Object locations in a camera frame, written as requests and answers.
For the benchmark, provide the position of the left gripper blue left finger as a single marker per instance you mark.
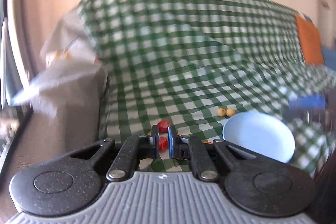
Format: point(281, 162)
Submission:
point(131, 152)

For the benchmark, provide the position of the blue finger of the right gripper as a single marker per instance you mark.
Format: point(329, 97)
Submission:
point(308, 102)

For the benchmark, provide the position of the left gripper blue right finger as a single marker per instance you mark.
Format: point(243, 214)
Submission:
point(195, 151)

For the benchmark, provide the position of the red fruit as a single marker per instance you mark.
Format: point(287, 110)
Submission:
point(163, 144)
point(163, 126)

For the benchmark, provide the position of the tan round fruit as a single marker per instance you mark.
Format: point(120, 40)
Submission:
point(221, 112)
point(230, 112)

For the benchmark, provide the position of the blue cushion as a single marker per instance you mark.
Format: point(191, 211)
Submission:
point(329, 56)

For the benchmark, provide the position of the light blue plate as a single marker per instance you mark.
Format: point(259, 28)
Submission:
point(261, 133)

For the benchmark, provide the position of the orange cushion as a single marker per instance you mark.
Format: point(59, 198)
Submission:
point(310, 41)

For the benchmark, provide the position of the green white checkered cloth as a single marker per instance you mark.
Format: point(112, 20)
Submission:
point(182, 60)

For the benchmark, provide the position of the white patterned pillow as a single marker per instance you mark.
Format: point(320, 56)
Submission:
point(69, 41)

